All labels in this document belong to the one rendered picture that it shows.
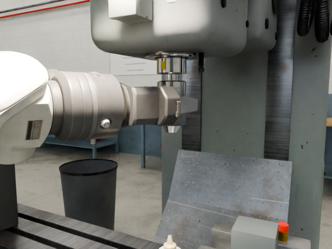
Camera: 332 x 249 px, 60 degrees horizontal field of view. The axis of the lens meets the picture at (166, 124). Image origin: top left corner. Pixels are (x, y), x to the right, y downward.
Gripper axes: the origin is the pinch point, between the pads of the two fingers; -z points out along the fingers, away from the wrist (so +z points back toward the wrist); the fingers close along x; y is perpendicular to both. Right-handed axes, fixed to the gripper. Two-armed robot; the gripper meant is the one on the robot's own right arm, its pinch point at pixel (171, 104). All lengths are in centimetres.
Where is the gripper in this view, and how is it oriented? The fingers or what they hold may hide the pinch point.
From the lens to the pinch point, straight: 46.6
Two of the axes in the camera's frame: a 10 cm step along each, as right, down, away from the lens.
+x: -6.0, -0.9, 7.9
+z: -8.0, 0.6, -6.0
